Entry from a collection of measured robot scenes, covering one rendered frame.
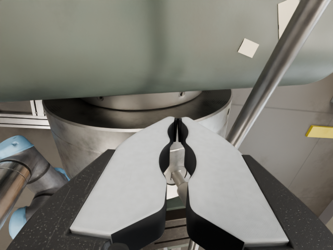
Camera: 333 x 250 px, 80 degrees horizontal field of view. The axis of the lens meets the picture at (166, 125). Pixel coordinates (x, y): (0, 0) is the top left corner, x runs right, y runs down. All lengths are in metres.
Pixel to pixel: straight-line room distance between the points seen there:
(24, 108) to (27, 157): 0.91
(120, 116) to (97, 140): 0.04
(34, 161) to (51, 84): 0.41
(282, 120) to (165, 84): 2.00
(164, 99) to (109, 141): 0.09
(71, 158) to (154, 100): 0.14
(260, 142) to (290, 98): 0.49
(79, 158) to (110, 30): 0.18
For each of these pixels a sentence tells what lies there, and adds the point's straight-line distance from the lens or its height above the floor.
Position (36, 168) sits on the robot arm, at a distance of 0.61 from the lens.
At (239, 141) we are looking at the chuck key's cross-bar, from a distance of 0.16.
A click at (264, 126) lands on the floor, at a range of 2.09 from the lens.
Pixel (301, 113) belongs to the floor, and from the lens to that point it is 2.27.
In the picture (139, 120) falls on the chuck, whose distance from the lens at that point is 0.24.
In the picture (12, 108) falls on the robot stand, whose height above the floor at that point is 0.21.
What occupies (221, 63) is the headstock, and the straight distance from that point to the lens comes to 0.20.
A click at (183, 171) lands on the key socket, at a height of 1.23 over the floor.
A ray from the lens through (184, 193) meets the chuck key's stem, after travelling 0.25.
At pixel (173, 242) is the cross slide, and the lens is 0.97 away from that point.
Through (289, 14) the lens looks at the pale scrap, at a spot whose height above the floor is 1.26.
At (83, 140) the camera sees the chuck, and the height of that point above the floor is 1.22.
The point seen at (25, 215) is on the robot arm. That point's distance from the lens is 0.60.
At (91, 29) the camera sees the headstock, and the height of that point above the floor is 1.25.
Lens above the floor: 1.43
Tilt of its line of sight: 58 degrees down
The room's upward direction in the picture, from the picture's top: 161 degrees clockwise
